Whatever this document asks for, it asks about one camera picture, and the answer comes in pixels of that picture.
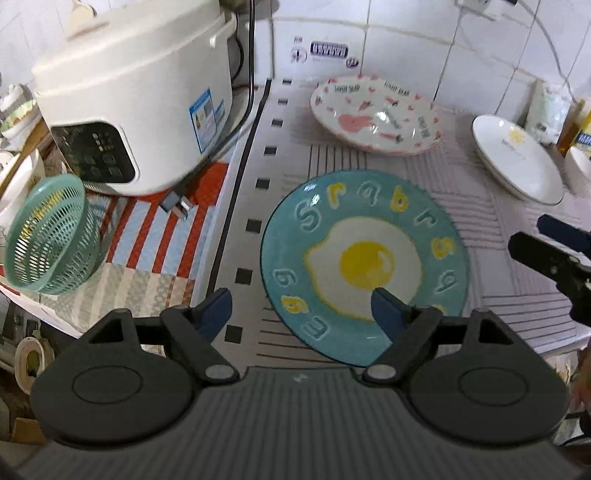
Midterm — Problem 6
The blue fried egg plate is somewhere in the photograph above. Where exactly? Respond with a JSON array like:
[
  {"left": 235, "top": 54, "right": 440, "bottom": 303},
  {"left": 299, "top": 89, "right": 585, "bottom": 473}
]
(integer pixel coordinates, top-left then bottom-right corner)
[{"left": 260, "top": 170, "right": 470, "bottom": 366}]

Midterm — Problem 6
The pink rabbit carrot plate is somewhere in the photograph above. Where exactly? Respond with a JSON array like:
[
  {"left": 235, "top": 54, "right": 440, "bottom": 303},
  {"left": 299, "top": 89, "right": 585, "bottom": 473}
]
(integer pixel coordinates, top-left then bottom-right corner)
[{"left": 310, "top": 75, "right": 443, "bottom": 156}]

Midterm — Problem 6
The striped table mat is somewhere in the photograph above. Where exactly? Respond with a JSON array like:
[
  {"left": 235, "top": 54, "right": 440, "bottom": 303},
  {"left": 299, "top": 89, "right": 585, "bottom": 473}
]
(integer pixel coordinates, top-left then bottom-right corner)
[{"left": 208, "top": 80, "right": 590, "bottom": 368}]

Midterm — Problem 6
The white plastic bag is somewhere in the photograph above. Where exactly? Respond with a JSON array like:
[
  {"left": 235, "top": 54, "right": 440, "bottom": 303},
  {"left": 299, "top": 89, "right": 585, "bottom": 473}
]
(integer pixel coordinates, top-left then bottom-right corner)
[{"left": 525, "top": 80, "right": 572, "bottom": 146}]

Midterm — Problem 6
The white plate yellow print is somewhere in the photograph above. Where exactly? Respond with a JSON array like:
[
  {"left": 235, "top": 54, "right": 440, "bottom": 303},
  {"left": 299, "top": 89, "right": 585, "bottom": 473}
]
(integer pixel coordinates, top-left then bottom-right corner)
[{"left": 472, "top": 115, "right": 564, "bottom": 206}]

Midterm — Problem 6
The white rice cooker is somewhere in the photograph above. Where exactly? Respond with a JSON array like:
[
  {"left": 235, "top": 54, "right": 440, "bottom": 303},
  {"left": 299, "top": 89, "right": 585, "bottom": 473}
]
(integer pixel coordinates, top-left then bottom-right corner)
[{"left": 32, "top": 1, "right": 236, "bottom": 196}]

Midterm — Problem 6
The yellow cooking wine bottle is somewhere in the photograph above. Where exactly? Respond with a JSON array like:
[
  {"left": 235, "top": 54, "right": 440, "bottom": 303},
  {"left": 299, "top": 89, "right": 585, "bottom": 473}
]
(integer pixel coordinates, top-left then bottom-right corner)
[{"left": 557, "top": 97, "right": 590, "bottom": 157}]

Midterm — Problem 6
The red striped cloth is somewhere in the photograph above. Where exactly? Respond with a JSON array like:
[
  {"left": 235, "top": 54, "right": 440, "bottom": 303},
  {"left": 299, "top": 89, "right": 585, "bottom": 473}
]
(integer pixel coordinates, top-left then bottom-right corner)
[{"left": 1, "top": 162, "right": 228, "bottom": 337}]

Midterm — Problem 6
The green mesh basket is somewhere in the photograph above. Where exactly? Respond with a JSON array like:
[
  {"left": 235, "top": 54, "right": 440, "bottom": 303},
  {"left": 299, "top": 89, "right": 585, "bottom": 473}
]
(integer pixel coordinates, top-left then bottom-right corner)
[{"left": 4, "top": 174, "right": 100, "bottom": 295}]

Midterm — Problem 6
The black power cable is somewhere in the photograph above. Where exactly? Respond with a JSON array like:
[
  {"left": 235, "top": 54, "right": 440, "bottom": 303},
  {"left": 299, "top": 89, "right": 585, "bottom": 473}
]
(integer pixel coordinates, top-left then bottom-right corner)
[{"left": 158, "top": 0, "right": 260, "bottom": 221}]

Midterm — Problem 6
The white ribbed bowl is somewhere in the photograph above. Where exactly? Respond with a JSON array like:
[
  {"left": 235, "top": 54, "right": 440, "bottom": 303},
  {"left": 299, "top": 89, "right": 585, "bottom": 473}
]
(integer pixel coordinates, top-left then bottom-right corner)
[{"left": 564, "top": 147, "right": 591, "bottom": 197}]

